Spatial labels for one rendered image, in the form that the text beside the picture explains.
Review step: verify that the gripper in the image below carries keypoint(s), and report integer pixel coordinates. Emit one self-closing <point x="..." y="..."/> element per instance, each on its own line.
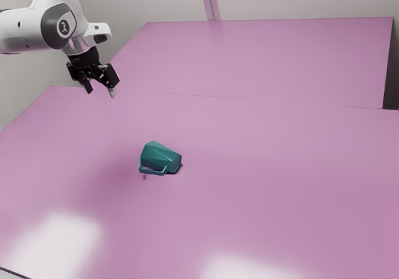
<point x="83" y="62"/>

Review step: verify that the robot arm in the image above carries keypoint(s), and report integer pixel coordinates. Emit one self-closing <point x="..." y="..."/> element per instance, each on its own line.
<point x="28" y="26"/>

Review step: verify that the teal faceted mug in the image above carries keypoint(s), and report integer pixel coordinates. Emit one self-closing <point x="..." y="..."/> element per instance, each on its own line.
<point x="159" y="159"/>

